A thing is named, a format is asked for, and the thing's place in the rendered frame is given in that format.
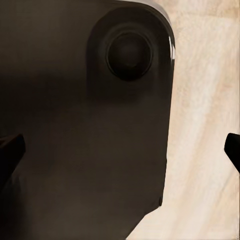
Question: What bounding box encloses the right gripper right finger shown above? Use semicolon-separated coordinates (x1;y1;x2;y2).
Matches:
224;133;240;173

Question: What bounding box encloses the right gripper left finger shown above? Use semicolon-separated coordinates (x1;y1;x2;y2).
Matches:
0;133;26;193

